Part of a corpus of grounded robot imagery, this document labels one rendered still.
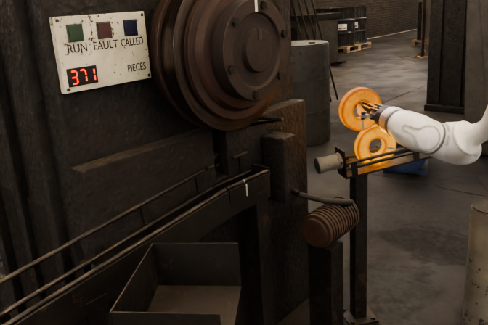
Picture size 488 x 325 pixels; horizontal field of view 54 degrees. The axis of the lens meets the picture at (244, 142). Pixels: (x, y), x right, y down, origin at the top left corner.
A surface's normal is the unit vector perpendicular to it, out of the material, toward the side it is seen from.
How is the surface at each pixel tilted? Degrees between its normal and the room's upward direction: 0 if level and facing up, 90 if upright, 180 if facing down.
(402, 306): 0
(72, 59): 90
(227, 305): 5
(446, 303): 0
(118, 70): 90
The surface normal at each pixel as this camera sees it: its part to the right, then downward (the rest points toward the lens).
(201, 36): -0.25, 0.00
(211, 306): -0.07, -0.93
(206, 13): -0.15, -0.33
